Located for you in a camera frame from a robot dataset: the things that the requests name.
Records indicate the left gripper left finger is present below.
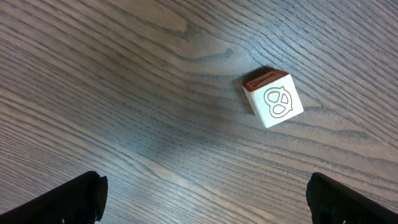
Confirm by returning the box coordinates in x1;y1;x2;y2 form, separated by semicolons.
1;171;108;224

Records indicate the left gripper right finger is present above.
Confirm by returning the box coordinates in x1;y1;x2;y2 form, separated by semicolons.
306;172;397;224

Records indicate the white block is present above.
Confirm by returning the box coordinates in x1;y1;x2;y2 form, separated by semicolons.
243;68;304;128

